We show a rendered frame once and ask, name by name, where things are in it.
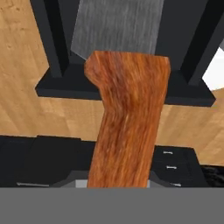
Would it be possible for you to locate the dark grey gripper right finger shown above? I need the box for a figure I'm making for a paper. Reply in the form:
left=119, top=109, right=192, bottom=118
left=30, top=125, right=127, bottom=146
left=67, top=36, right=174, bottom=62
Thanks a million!
left=149, top=171, right=173, bottom=188

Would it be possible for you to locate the wooden handled kitchen knife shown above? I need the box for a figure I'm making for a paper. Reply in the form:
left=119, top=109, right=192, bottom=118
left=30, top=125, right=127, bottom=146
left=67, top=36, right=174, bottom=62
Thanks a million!
left=70, top=0, right=172, bottom=188

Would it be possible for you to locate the white plate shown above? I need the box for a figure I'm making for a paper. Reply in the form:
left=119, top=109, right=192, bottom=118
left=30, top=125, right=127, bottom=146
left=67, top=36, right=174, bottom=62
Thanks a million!
left=201, top=46, right=224, bottom=92

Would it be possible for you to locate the black drawer stack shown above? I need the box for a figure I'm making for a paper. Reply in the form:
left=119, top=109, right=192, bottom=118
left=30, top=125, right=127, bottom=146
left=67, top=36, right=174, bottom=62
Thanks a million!
left=151, top=144, right=210, bottom=188

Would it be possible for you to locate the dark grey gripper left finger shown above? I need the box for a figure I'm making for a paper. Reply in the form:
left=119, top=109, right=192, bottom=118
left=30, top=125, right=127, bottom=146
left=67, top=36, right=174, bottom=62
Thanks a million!
left=52, top=170, right=90, bottom=188

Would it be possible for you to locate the silver cupboard door handle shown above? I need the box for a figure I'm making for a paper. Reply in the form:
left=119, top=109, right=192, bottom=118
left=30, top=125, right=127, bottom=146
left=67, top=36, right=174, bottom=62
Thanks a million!
left=16, top=182, right=51, bottom=188

